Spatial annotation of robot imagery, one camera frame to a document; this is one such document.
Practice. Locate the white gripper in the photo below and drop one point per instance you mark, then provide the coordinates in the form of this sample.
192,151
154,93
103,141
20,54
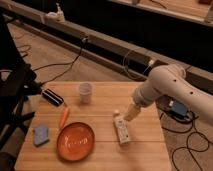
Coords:
144,95

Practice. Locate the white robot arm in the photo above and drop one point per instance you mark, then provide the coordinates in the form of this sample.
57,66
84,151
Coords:
170,80

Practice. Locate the white tube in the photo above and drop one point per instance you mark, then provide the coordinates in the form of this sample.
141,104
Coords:
121,128

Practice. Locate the blue power adapter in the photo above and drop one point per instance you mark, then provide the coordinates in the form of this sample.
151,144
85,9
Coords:
177,108

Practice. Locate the orange plate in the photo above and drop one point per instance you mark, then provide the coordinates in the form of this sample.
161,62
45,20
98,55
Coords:
75,141

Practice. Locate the orange carrot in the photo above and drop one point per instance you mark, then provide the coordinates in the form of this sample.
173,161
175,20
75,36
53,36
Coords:
63,118

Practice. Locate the blue sponge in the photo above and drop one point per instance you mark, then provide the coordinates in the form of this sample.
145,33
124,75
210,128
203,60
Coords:
40,135

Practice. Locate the white spray bottle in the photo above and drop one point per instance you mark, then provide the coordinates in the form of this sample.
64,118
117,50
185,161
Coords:
58,15

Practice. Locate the long metal rail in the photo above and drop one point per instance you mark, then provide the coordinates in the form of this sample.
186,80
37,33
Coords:
116,27

